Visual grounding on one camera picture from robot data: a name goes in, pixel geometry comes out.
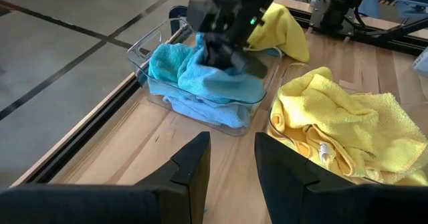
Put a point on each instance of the clear plastic basket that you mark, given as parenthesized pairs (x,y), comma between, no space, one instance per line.
(287,73)
(157,100)

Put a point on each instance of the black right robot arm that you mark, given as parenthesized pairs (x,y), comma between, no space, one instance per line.
(259,3)

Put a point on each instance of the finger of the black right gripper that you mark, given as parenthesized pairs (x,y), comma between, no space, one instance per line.
(250,67)
(217,53)

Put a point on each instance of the white translucent plastic bottle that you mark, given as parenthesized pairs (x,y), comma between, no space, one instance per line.
(422,63)

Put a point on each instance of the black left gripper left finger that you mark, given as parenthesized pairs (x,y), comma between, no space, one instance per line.
(160,204)

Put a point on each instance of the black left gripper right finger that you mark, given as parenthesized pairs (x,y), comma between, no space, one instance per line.
(317,200)

